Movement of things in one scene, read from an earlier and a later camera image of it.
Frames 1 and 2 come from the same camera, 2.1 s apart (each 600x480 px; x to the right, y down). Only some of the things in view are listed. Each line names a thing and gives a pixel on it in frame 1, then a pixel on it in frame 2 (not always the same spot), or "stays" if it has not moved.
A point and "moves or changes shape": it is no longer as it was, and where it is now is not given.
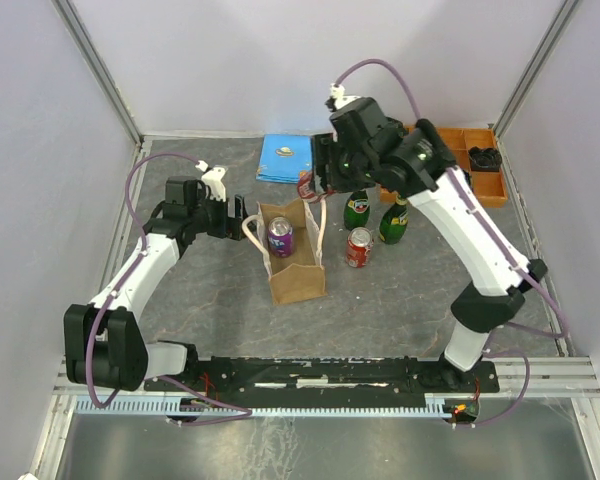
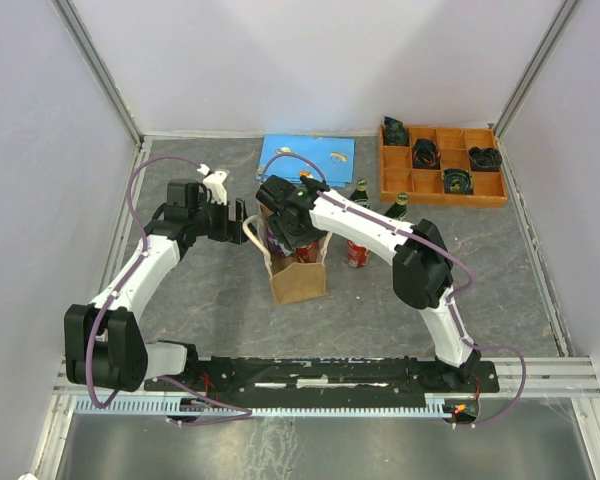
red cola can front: (305, 183) moves or changes shape
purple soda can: (281, 237) stays
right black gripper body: (352, 170) to (292, 237)
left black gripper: (231, 228) stays
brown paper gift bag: (302, 275) stays
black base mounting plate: (331, 376) stays
